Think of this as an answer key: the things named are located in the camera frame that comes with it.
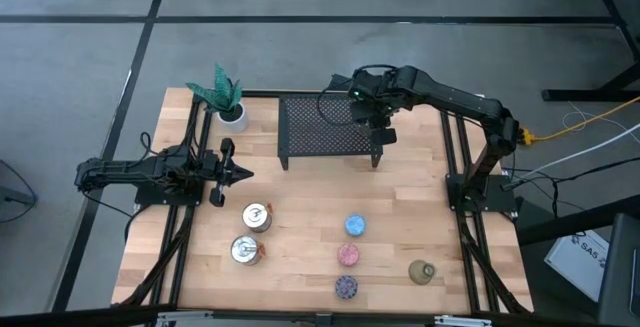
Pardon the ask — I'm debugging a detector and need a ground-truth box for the black frame crossbar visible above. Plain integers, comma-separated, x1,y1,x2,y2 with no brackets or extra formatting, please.
0,304,640,327

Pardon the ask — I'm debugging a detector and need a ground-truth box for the black aluminium table frame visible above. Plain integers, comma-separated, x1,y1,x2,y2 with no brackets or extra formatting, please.
112,88,534,316

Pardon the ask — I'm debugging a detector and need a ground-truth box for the white printed cardboard box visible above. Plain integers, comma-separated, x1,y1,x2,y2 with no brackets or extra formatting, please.
543,229,612,303

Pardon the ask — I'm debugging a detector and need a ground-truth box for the black floor beam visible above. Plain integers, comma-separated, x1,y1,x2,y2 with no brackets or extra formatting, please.
514,194,640,246

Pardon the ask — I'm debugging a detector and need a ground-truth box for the blue patterned candle tin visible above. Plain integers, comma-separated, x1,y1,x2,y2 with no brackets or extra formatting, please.
343,213,368,238

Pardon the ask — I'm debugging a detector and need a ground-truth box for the orange candle tin silver lid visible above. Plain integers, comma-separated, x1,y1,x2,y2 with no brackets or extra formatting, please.
241,201,274,234
230,235,266,267

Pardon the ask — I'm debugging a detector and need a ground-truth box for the dark grey cabinet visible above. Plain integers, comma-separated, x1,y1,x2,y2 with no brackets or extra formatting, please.
597,212,640,327

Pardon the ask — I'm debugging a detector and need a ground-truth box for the green glass candlestick holder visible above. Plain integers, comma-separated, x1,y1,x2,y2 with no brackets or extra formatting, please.
408,259,437,287

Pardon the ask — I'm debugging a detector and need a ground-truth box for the black desk leg frame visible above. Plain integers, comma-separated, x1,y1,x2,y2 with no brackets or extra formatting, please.
542,0,640,102

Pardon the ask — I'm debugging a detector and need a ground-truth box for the pink patterned candle tin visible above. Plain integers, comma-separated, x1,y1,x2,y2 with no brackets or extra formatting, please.
336,242,361,268

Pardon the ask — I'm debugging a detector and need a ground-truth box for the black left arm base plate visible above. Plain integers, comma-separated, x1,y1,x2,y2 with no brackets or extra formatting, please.
134,186,204,207

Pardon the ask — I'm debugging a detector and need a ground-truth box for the silver metal bracket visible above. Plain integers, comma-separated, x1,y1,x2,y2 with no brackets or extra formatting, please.
154,310,214,327
433,315,494,327

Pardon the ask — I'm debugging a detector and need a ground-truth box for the black mesh metal shelf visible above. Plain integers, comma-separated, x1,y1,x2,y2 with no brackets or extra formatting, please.
277,92,385,171

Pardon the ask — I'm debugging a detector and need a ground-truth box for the black camera stand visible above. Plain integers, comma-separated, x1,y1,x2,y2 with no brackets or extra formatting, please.
327,73,355,92

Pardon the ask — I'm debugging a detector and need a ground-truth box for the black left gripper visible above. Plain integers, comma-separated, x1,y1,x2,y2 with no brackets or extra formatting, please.
202,137,255,209

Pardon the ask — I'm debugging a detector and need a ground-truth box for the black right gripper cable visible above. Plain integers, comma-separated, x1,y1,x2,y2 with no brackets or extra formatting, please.
317,63,401,128

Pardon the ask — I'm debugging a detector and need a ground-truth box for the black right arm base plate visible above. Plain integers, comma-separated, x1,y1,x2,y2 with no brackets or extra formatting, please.
444,174,517,213

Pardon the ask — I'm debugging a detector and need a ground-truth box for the black floor cable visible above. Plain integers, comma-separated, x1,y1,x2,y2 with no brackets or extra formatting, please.
502,156,640,191

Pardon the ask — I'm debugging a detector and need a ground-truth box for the yellow extension cord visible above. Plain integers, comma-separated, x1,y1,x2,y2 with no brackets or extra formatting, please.
518,95,640,147

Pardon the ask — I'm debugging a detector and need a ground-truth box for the white floor cable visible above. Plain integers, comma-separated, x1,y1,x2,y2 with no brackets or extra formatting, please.
519,122,640,177

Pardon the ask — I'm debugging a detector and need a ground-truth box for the green plant in white pot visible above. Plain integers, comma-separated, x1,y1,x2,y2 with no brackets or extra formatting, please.
185,63,250,134

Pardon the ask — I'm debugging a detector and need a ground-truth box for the dark floral candle tin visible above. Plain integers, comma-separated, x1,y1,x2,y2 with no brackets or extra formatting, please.
334,274,360,301

